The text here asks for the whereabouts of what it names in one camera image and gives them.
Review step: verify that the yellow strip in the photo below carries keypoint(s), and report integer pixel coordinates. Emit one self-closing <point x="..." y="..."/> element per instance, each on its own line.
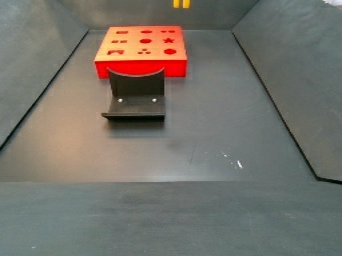
<point x="186" y="4"/>
<point x="176" y="3"/>

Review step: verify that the right yellow strip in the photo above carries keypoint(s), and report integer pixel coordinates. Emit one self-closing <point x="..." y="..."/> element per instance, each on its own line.
<point x="186" y="4"/>

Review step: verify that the left yellow strip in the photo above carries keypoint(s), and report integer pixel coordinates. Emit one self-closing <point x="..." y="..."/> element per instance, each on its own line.
<point x="176" y="3"/>

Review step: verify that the black curved holder bracket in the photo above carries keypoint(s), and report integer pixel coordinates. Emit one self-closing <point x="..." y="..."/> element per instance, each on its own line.
<point x="138" y="96"/>

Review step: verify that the red shape-sorter block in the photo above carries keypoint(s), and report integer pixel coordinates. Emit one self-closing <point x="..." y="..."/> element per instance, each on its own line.
<point x="138" y="50"/>

